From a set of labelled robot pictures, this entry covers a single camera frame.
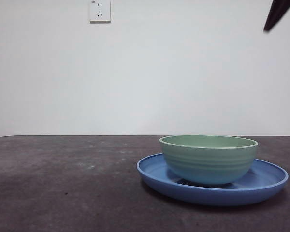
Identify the white wall socket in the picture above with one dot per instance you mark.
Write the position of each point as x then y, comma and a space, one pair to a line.
100, 12

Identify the blue round plate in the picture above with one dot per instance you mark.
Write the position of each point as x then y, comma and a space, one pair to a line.
207, 195

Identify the green ribbed bowl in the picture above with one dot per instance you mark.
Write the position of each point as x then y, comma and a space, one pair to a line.
207, 162

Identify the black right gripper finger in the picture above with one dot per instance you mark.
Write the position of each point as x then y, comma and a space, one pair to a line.
278, 12

